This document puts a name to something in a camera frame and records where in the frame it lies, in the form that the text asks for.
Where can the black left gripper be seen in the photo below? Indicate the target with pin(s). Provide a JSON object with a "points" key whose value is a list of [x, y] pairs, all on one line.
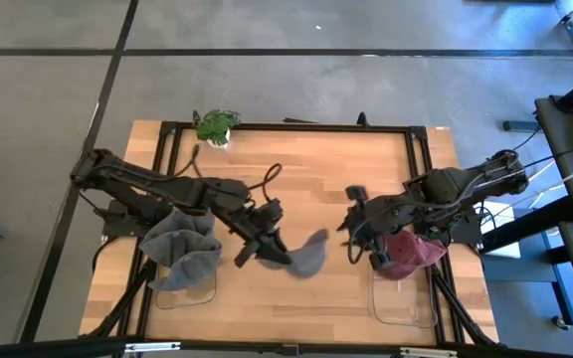
{"points": [[254, 231]]}

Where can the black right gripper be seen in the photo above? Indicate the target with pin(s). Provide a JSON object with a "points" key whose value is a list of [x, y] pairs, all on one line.
{"points": [[366, 226]]}

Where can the maroon cap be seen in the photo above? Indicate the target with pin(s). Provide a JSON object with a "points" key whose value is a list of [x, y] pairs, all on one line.
{"points": [[411, 253]]}

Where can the large grey cap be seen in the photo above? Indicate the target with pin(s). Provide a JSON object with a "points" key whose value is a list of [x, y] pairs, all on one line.
{"points": [[187, 271]]}

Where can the grey cloth pile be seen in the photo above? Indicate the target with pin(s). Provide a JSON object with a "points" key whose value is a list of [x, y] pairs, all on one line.
{"points": [[177, 236]]}

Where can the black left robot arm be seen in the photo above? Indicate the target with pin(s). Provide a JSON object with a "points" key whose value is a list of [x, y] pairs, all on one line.
{"points": [[132, 184]]}

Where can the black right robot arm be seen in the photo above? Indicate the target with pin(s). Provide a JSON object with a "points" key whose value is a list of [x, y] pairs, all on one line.
{"points": [[445, 186]]}

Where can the clear plastic bin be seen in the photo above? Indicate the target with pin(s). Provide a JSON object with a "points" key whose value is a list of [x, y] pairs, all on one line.
{"points": [[182, 298], [401, 308]]}

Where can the white box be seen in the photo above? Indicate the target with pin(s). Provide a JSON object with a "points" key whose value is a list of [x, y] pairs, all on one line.
{"points": [[505, 238]]}

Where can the green plant in white pot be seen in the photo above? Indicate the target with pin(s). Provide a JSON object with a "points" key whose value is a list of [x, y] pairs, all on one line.
{"points": [[217, 126]]}

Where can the black caster wheel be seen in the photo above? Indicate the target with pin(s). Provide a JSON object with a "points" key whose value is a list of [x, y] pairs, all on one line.
{"points": [[560, 323]]}

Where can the black side desk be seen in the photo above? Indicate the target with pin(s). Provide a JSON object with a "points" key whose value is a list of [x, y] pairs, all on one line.
{"points": [[565, 149]]}

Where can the black rig beam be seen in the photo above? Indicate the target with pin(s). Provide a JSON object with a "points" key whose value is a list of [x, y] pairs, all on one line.
{"points": [[43, 348]]}

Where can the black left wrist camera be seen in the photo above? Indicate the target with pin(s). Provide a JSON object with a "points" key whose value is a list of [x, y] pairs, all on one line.
{"points": [[271, 210]]}

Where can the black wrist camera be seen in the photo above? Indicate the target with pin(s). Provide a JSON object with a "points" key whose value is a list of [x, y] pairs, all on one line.
{"points": [[356, 192], [271, 210]]}

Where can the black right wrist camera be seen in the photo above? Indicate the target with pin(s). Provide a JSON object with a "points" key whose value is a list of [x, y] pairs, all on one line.
{"points": [[356, 192]]}

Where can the silver metal bracket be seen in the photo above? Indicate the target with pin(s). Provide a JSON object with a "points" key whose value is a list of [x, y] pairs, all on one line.
{"points": [[152, 346], [428, 353]]}

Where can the black table frame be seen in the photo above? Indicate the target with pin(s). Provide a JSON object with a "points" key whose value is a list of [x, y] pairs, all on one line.
{"points": [[316, 127]]}

